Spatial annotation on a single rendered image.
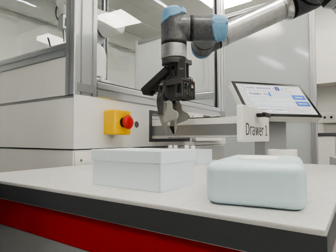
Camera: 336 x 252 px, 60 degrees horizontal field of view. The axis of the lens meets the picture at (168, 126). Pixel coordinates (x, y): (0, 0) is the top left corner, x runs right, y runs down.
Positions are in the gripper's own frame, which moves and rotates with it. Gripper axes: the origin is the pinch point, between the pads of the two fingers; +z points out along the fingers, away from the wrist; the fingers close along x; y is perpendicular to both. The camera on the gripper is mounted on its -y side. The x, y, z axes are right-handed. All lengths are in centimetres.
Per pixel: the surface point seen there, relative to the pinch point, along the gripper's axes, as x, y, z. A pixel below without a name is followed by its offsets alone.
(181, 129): 12.1, -3.1, -0.3
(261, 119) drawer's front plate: 30.7, 18.0, -3.7
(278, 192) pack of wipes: -42, 42, 8
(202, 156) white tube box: -0.4, 11.7, 7.6
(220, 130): 12.5, 10.9, 0.2
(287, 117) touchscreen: 113, 8, -10
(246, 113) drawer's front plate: 14.9, 18.4, -4.6
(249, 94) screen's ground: 106, -13, -25
